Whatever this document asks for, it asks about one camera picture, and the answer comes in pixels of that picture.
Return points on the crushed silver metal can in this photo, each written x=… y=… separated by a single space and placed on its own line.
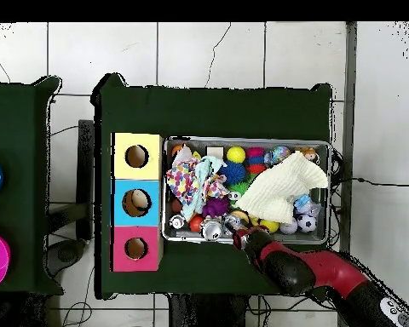
x=211 y=232

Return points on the light teal cloth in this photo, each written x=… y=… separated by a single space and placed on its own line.
x=201 y=177

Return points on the yellow ball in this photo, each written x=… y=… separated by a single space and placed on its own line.
x=236 y=154

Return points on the colourful spotted cloth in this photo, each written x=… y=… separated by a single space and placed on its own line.
x=182 y=182

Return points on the cream knitted cloth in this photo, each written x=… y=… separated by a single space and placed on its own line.
x=283 y=184

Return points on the black stand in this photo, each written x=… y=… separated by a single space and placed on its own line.
x=86 y=170

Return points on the wooden box with three holes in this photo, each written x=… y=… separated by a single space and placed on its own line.
x=150 y=207

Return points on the dark green table cloth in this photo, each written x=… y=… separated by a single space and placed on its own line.
x=208 y=112
x=20 y=119

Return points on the globe print ball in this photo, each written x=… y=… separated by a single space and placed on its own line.
x=279 y=153

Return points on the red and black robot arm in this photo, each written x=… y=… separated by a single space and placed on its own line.
x=327 y=269

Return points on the black and white soccer ball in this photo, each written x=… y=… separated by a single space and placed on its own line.
x=306 y=223

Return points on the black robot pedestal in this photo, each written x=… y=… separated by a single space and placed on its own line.
x=208 y=313

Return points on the blue spiky ball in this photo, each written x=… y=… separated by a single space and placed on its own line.
x=232 y=173

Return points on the shallow clear mesh bin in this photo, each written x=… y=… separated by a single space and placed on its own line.
x=198 y=145

